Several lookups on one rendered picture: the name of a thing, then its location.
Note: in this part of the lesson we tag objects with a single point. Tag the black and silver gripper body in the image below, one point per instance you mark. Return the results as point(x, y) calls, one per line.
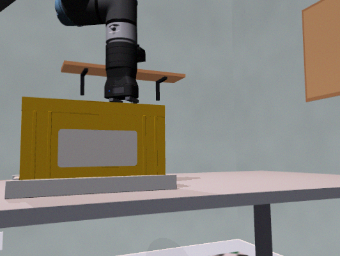
point(122, 53)

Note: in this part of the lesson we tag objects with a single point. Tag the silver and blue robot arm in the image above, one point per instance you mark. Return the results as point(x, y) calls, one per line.
point(91, 12)

